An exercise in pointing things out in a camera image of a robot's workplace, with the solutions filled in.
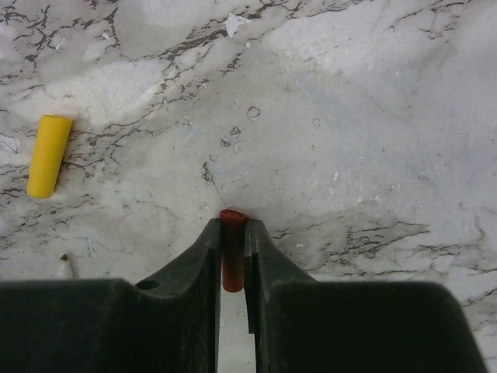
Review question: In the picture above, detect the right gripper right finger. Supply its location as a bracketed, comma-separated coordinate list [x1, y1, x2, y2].
[245, 220, 487, 372]

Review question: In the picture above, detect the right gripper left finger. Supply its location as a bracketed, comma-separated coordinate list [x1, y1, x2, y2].
[1, 219, 221, 372]

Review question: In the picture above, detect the brown pen cap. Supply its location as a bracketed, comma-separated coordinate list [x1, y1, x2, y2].
[220, 209, 249, 293]

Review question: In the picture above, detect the red marker pen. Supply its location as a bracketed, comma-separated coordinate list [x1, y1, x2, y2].
[57, 253, 75, 280]

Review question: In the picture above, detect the yellow pen cap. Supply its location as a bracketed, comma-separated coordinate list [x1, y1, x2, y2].
[26, 115, 73, 199]

